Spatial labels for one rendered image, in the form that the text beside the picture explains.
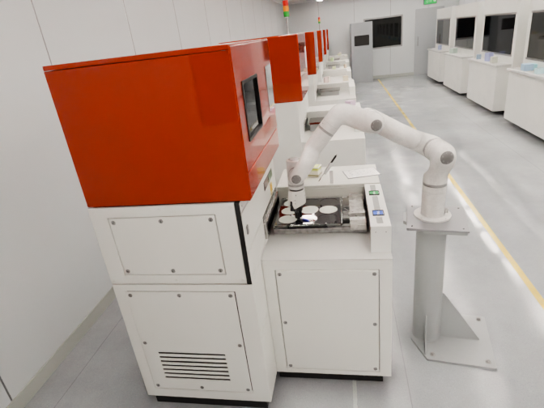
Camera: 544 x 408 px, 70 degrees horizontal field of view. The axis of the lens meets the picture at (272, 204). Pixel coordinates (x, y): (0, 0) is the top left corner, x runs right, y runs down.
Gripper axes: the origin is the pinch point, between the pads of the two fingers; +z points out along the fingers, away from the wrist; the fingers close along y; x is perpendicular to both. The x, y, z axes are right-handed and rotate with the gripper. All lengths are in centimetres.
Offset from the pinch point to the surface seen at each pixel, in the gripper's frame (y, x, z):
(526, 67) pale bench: -574, -23, -4
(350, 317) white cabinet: 10, 38, 44
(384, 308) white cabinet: 1, 52, 38
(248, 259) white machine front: 51, 14, -3
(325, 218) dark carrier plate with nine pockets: -6.9, 13.0, 2.2
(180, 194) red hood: 64, -7, -34
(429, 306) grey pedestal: -43, 57, 63
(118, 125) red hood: 75, -24, -64
